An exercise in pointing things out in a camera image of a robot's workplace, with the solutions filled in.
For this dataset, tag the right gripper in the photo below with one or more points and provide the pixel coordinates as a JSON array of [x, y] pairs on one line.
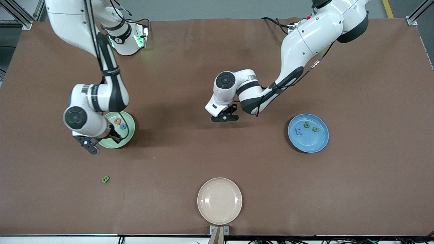
[[112, 133]]

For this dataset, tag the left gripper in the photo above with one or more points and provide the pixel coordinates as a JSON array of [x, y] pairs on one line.
[[231, 109]]

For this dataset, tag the blue letter G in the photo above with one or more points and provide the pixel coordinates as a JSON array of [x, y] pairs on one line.
[[121, 127]]

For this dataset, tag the pink letter Q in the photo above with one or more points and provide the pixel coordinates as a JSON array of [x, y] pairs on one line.
[[115, 121]]

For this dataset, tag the green letter B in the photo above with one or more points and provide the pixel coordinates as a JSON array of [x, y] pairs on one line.
[[105, 179]]

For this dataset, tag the blue letter m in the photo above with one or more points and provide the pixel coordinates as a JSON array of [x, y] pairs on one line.
[[299, 131]]

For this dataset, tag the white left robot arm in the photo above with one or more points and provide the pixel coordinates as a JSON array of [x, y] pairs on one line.
[[305, 37]]

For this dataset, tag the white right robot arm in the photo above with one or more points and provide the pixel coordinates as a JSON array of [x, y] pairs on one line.
[[67, 20]]

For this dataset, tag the green plate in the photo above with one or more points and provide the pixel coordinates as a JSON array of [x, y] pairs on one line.
[[122, 142]]

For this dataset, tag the brown table mat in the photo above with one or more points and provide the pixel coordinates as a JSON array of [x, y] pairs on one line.
[[217, 162]]

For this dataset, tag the blue plate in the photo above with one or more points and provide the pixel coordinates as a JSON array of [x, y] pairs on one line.
[[310, 144]]

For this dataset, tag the beige plate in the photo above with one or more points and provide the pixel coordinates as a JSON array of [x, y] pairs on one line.
[[219, 201]]

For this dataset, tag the silver base connector block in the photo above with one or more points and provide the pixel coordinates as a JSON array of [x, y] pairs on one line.
[[292, 27], [142, 35]]

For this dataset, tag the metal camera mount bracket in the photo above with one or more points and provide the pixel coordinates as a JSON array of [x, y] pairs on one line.
[[218, 234]]

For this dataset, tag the aluminium frame profile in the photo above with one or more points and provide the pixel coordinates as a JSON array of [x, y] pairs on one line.
[[411, 21], [27, 25]]

